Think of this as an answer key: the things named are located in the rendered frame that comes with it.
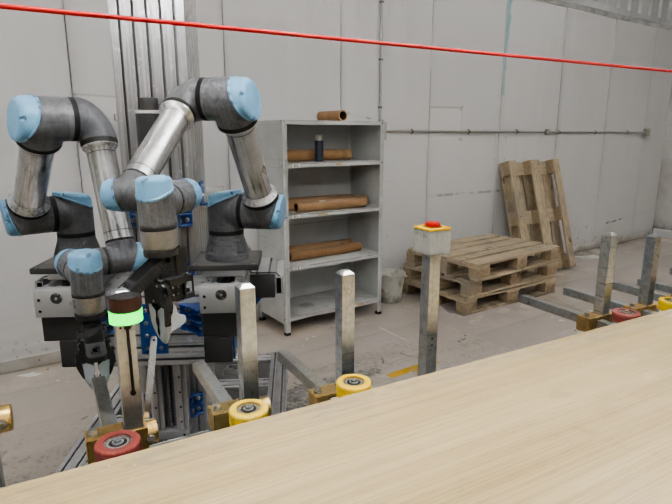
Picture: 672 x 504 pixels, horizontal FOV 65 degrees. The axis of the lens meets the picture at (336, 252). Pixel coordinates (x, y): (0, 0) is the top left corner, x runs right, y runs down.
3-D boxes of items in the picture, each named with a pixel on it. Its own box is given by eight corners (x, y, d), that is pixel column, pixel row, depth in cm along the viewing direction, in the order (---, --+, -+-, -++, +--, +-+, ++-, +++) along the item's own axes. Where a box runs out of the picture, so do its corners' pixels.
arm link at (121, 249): (104, 107, 154) (139, 271, 152) (63, 106, 147) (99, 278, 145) (117, 91, 145) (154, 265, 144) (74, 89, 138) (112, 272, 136)
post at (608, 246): (586, 367, 185) (601, 232, 174) (593, 365, 186) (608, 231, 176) (595, 371, 182) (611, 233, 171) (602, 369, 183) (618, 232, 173)
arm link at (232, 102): (251, 211, 186) (205, 68, 146) (292, 213, 183) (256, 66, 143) (241, 236, 178) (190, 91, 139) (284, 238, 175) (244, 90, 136)
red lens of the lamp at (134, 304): (106, 305, 100) (104, 294, 100) (139, 301, 103) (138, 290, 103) (109, 314, 95) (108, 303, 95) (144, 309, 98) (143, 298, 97)
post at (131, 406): (130, 503, 114) (109, 288, 103) (147, 498, 115) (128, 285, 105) (133, 513, 111) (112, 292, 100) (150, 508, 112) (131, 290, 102)
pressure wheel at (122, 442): (97, 488, 101) (91, 433, 98) (141, 475, 104) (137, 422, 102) (101, 514, 94) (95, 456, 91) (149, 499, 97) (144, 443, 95)
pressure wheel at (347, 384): (332, 432, 120) (332, 385, 117) (340, 414, 127) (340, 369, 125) (367, 436, 118) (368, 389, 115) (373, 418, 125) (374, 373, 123)
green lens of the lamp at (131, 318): (107, 318, 101) (106, 307, 100) (140, 313, 104) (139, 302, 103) (111, 328, 96) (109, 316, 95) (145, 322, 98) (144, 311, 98)
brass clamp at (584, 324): (574, 328, 179) (575, 314, 178) (599, 321, 185) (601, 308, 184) (590, 334, 174) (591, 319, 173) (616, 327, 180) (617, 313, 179)
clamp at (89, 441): (86, 452, 108) (83, 430, 107) (155, 435, 114) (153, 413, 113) (88, 467, 103) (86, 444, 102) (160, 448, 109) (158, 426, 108)
